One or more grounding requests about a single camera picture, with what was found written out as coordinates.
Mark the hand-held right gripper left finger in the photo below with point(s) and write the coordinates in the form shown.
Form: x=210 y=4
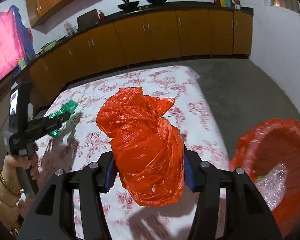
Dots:
x=110 y=175

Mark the green plastic wrapper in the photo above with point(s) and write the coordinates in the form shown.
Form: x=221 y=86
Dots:
x=70 y=106

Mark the small colourful packet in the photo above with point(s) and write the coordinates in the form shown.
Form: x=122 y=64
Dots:
x=21 y=63

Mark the bin with red liner bag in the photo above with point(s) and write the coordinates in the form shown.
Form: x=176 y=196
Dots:
x=265 y=135

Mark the small black wok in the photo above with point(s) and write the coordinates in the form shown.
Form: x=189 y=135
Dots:
x=128 y=5

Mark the dark brown cutting board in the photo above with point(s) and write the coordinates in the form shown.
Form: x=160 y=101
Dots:
x=88 y=19

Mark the red plastic bag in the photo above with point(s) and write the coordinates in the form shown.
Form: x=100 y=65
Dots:
x=145 y=150

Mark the red bottle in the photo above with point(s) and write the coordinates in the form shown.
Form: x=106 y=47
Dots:
x=102 y=15

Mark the clear bubble wrap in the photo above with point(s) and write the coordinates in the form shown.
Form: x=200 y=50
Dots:
x=272 y=185

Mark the floral tablecloth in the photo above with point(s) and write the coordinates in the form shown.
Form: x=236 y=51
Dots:
x=165 y=80

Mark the pink and blue curtain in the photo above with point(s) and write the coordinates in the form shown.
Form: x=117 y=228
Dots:
x=7 y=42

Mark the green and yellow boxes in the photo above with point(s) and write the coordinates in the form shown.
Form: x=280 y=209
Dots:
x=225 y=0

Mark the person's left hand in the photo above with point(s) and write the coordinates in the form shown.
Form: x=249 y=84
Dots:
x=33 y=163

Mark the person's left forearm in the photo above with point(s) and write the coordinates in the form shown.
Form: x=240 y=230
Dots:
x=0 y=200

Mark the clear plastic jar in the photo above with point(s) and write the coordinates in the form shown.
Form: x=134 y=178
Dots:
x=70 y=30

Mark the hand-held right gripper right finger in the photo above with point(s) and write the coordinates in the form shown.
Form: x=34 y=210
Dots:
x=189 y=177

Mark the orange lower kitchen cabinets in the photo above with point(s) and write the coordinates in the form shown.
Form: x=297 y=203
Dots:
x=160 y=35

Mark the pale green pot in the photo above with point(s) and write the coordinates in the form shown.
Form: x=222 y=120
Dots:
x=49 y=46

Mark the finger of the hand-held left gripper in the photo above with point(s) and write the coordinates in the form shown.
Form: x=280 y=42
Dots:
x=47 y=125

